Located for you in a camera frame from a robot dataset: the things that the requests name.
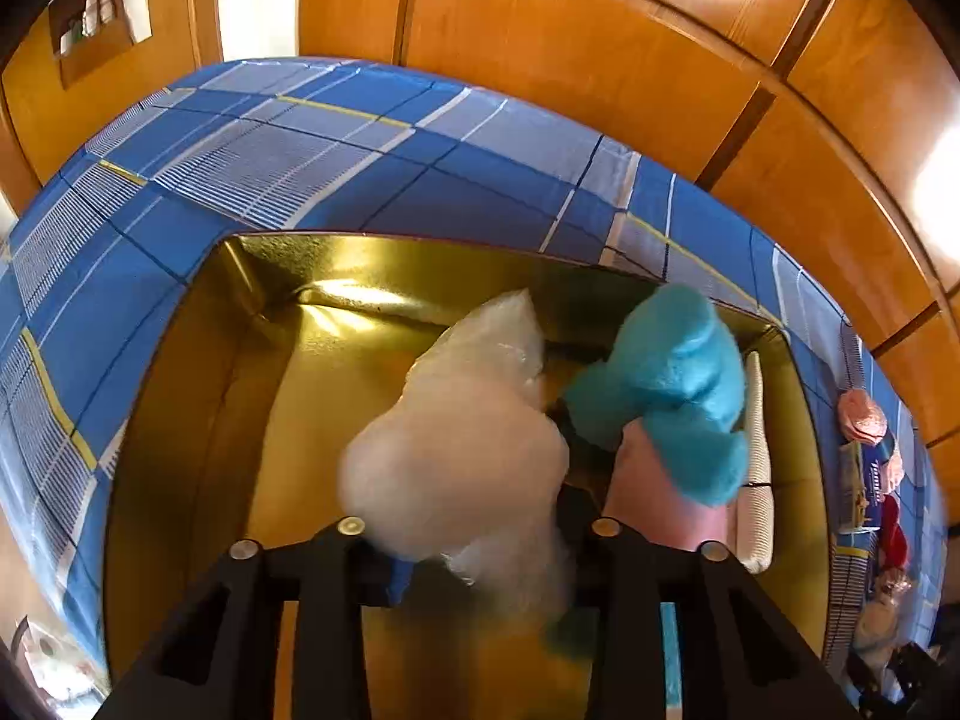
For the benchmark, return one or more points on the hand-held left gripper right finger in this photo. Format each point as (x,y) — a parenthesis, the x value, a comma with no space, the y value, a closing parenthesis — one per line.
(581,532)

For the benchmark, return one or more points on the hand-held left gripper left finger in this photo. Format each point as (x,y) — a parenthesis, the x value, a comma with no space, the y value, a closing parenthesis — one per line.
(396,585)

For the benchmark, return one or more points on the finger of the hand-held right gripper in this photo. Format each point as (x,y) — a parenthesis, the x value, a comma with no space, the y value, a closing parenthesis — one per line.
(911,679)

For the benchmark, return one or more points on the white socks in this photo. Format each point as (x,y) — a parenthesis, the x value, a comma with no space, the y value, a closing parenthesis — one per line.
(874,634)

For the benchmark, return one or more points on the pink satin scrunchie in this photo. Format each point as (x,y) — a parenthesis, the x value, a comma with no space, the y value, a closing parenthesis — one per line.
(896,585)

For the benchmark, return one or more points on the clear bag of cotton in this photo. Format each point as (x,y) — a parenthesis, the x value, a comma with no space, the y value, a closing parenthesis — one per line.
(450,450)

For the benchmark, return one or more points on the beige cloth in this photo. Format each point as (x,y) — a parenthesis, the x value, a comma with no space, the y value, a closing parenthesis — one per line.
(757,525)

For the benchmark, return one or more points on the teal and pink fuzzy sock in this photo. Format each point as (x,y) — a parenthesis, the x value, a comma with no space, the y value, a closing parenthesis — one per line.
(675,375)

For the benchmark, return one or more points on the gold-lined dark box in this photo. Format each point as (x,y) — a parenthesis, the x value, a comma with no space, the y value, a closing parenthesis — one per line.
(225,427)

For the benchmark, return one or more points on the pink dishcloth with blue band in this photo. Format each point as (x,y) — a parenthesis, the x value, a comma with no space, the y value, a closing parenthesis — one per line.
(862,416)

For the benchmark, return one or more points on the blue plaid bedsheet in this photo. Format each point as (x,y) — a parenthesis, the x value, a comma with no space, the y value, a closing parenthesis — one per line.
(150,277)

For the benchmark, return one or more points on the wooden wardrobe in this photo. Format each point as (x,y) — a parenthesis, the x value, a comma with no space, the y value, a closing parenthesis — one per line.
(600,52)

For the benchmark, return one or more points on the wooden door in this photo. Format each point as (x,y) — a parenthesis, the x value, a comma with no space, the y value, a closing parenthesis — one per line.
(30,112)

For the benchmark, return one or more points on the group of small bottles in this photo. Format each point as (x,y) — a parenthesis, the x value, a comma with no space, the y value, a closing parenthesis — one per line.
(90,15)

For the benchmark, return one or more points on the wall niche shelf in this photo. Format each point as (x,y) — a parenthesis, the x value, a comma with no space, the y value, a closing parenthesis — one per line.
(75,64)

